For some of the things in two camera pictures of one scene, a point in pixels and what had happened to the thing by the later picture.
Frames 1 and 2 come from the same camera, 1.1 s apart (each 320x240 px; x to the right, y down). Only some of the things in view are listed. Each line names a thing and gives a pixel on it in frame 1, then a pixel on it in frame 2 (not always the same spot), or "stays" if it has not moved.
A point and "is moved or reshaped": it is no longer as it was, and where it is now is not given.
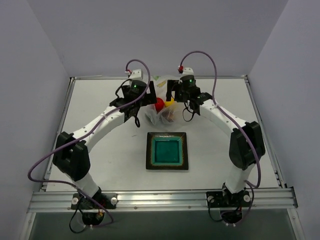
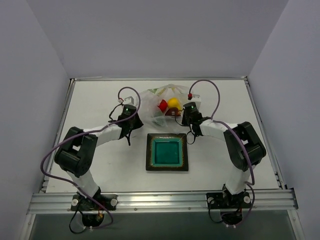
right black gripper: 170,88 → 186,120
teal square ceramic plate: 167,151 stays
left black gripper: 151,92 → 136,122
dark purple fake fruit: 169,115 → 173,111
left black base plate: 109,200 stays
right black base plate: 226,199 stays
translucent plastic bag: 169,117 is moved or reshaped
